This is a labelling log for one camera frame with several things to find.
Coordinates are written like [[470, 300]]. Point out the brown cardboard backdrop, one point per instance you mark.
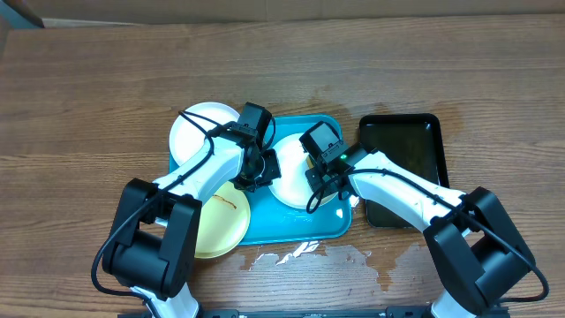
[[205, 11]]

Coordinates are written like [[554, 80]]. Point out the pink-white plate with sauce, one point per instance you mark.
[[185, 139]]

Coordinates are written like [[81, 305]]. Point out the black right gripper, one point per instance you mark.
[[319, 182]]

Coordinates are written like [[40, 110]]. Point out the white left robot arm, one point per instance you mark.
[[151, 245]]

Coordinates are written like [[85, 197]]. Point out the white plate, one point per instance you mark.
[[291, 188]]

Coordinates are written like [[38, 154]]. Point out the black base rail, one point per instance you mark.
[[389, 312]]

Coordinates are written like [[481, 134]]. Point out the teal plastic tray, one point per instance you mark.
[[275, 222]]

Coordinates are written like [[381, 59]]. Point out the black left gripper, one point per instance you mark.
[[273, 172]]

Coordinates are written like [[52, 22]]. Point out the black water tray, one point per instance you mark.
[[412, 141]]

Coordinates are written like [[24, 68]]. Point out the yellow plate with sauce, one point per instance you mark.
[[224, 221]]

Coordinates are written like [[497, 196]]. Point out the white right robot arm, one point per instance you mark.
[[477, 251]]

